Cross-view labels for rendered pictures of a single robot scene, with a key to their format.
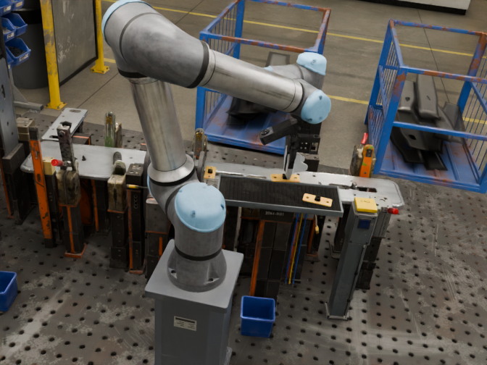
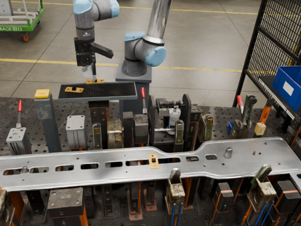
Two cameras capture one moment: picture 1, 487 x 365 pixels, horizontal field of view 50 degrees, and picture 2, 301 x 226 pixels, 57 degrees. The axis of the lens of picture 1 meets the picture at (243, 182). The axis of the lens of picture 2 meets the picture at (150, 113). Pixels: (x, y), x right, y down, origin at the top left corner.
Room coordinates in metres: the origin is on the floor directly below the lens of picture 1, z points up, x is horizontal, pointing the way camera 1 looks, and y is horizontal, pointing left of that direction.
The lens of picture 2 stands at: (2.44, -0.03, 1.89)
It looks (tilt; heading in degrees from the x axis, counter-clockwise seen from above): 37 degrees down; 171
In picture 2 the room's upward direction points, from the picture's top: 3 degrees clockwise
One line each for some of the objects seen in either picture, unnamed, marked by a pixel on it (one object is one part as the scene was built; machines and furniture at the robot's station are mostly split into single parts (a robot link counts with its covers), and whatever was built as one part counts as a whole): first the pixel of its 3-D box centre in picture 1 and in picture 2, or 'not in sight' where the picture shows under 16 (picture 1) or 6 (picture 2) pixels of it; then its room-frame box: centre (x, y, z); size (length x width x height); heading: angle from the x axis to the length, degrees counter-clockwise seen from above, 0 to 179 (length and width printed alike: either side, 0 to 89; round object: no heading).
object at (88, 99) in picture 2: (278, 195); (98, 91); (1.29, -0.11, 1.16); 0.37 x 0.14 x 0.02; 91
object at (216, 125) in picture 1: (265, 77); not in sight; (3.99, -0.08, 0.47); 1.20 x 0.80 x 0.95; 171
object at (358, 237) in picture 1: (349, 263); (50, 131); (1.30, -0.37, 0.92); 0.08 x 0.08 x 0.44; 1
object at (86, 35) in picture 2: not in sight; (85, 32); (1.30, -0.14, 1.45); 0.08 x 0.08 x 0.05
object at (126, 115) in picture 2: (230, 232); (127, 145); (1.41, 0.03, 0.90); 0.05 x 0.05 x 0.40; 1
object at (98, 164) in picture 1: (215, 173); (149, 163); (1.63, 0.11, 1.00); 1.38 x 0.22 x 0.02; 91
